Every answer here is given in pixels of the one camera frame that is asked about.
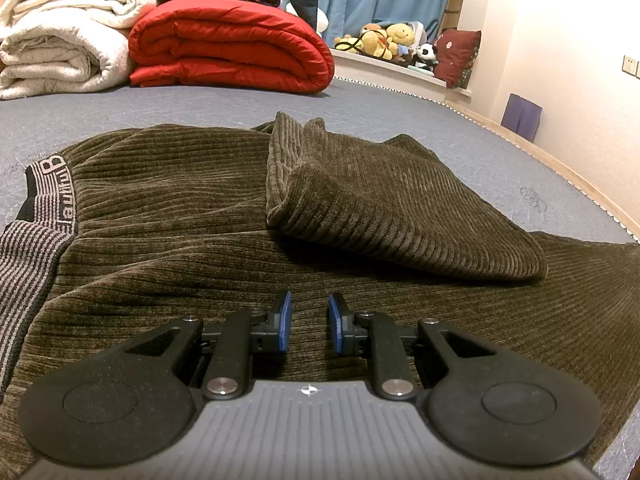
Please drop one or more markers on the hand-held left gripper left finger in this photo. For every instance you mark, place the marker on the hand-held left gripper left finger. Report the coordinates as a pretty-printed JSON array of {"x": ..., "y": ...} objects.
[{"x": 284, "y": 321}]

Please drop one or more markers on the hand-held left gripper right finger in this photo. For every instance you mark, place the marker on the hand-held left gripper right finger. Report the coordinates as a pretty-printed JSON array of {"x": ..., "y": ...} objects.
[{"x": 334, "y": 325}]

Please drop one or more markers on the white window sill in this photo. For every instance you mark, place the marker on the white window sill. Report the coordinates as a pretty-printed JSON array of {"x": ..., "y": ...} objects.
[{"x": 390, "y": 72}]

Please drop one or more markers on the purple folded mat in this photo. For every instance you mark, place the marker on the purple folded mat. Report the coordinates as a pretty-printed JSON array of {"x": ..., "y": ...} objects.
[{"x": 522, "y": 116}]

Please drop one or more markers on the red folded duvet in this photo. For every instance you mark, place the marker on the red folded duvet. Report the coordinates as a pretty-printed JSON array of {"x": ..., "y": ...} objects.
[{"x": 225, "y": 45}]

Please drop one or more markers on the panda plush toy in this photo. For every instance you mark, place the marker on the panda plush toy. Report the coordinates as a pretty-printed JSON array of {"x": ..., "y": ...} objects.
[{"x": 426, "y": 55}]

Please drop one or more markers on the dark red cushion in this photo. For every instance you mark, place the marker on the dark red cushion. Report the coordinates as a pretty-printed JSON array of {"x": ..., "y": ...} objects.
[{"x": 457, "y": 57}]

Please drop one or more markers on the yellow bear plush toy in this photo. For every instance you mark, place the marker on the yellow bear plush toy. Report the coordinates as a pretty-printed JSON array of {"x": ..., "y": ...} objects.
[{"x": 401, "y": 35}]

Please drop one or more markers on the white folded duvet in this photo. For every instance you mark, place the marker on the white folded duvet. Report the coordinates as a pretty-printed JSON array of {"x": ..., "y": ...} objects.
[{"x": 65, "y": 40}]

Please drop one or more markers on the wall socket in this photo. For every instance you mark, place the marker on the wall socket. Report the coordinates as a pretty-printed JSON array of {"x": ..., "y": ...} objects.
[{"x": 631, "y": 66}]

